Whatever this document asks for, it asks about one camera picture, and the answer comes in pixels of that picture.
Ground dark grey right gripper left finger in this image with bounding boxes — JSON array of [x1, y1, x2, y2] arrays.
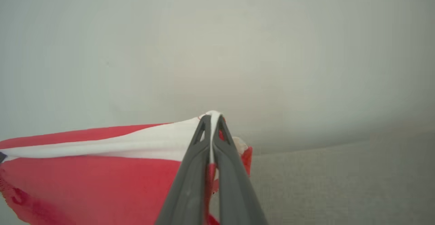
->
[[155, 115, 212, 225]]

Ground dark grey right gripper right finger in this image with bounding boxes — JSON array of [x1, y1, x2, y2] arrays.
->
[[212, 114, 269, 225]]

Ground red shorts with white bands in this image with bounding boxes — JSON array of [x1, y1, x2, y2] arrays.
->
[[0, 110, 254, 225]]

